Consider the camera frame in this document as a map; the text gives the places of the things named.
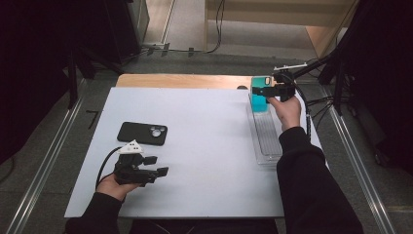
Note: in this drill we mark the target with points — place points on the person's right hand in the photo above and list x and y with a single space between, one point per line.
289 113

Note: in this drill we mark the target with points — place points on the black curtain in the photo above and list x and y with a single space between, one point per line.
383 81
32 65

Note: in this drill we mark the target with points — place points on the black phone case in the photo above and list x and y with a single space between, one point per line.
136 132

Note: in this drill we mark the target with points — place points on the black stand legs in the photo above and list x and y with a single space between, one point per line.
72 84

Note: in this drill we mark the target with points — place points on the small dark knob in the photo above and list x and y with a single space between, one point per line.
242 87

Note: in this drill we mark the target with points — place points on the iridescent phone case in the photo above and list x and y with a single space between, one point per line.
259 104

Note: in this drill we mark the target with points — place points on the white board mat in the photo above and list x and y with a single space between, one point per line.
201 130

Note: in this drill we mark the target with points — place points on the aluminium floor rail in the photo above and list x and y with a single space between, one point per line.
361 172
44 172

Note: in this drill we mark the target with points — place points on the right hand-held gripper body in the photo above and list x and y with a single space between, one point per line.
285 86

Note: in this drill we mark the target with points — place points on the light wooden cabinet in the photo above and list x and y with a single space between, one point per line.
276 18

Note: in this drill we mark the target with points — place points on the person's left hand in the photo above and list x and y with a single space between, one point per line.
112 188

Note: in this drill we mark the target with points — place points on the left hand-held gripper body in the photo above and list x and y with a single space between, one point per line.
131 170

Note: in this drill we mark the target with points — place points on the black box cabinet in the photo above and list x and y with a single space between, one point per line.
123 29

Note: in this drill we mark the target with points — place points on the clear plastic slotted rack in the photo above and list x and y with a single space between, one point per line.
268 139

